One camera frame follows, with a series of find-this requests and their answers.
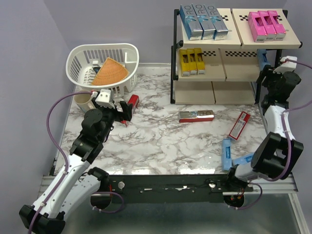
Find light blue toothpaste box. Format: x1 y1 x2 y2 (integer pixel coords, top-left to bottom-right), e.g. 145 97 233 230
257 49 270 71
221 138 232 171

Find pink toothpaste box horizontal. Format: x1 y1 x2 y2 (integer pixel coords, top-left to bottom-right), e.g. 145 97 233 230
248 12 267 42

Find pink toothpaste box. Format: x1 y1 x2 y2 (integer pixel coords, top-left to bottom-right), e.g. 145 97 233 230
258 11 277 41
268 10 286 40

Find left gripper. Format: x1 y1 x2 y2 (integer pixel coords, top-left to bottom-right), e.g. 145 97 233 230
92 98 133 142

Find beige ceramic mug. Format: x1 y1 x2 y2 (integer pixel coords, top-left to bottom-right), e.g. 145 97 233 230
74 94 95 113

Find purple cable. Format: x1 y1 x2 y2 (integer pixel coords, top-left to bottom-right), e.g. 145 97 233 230
268 60 312 181
27 91 95 234

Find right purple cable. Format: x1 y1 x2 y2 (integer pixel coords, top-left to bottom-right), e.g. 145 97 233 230
268 60 312 181

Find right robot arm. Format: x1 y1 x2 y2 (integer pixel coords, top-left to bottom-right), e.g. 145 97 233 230
224 65 304 191

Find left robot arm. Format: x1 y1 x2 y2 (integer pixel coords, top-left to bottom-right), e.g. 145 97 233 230
19 101 133 234

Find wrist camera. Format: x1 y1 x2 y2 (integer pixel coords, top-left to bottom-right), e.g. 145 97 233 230
273 56 297 74
92 89 115 109

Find white plastic basket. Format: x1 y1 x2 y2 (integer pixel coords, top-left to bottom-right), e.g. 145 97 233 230
66 43 139 98

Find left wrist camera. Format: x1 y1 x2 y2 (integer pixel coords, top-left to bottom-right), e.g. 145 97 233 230
92 89 115 109

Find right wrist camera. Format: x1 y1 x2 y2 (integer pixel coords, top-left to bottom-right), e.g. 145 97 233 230
273 56 297 74

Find orange woven fan mat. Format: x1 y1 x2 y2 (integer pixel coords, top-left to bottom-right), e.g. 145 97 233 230
91 58 129 86

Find silver red toothpaste box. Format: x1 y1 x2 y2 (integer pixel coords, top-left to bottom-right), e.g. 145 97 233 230
178 110 215 123

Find light blue toothpaste box corner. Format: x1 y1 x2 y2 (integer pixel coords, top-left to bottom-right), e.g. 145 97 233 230
232 153 254 167

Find red white toothpaste box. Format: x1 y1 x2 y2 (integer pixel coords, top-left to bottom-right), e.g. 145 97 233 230
228 111 251 140

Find yellow toothpaste box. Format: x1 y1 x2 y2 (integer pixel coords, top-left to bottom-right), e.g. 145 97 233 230
187 48 197 75
194 48 205 75
179 49 190 77

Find silver blue toothpaste box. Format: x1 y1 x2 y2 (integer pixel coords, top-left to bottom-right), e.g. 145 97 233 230
179 4 203 40
192 3 215 40
204 4 229 40

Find black three-tier shelf rack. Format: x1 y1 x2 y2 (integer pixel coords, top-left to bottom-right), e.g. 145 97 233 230
170 8 302 105

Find black item in basket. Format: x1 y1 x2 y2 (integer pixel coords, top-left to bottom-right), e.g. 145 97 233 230
92 60 101 74

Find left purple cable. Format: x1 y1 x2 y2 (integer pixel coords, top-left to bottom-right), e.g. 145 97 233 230
27 91 95 234

